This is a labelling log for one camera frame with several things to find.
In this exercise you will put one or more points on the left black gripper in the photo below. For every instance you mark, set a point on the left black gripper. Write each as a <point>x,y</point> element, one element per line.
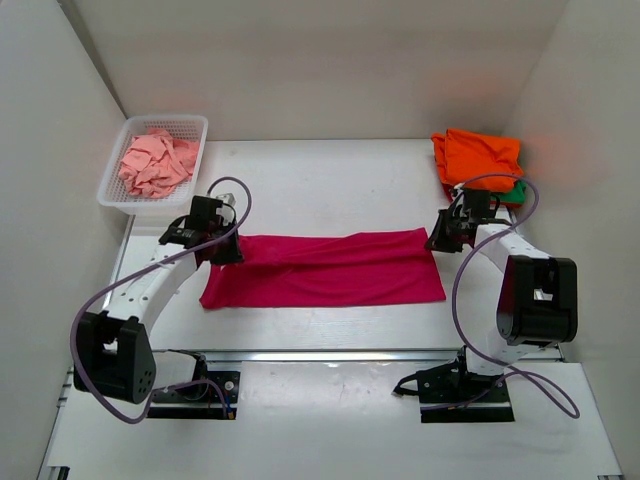
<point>234,254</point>

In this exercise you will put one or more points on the white plastic basket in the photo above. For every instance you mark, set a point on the white plastic basket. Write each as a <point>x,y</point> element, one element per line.
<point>112,192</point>

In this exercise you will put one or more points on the aluminium table rail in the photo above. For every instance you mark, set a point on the aluminium table rail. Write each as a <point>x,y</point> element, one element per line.
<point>326,356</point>

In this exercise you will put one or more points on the green folded t shirt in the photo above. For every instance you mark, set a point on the green folded t shirt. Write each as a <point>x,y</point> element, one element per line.
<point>514,198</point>

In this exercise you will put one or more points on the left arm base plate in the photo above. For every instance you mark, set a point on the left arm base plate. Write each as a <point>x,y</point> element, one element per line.
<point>201,402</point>

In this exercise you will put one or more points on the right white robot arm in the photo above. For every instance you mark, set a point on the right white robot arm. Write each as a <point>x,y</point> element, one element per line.
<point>537,305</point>

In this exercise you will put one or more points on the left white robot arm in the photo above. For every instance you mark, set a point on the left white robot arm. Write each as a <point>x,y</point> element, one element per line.
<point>114,344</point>

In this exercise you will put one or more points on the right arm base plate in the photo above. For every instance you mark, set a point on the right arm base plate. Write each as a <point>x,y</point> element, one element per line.
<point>451,393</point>

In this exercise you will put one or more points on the orange folded t shirt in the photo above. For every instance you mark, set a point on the orange folded t shirt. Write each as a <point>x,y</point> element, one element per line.
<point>462,155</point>

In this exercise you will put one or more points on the red folded t shirt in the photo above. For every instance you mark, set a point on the red folded t shirt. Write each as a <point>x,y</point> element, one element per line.
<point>446,189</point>

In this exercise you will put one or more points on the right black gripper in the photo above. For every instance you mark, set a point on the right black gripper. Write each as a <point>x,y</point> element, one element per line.
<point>437,240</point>

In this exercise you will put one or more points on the pink t shirt in basket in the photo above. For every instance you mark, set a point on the pink t shirt in basket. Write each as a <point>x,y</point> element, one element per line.
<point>156,163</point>

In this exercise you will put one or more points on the magenta t shirt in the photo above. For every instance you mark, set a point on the magenta t shirt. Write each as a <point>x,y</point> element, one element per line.
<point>362,269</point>

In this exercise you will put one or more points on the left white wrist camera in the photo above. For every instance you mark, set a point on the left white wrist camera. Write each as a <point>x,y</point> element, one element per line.
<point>227,210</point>

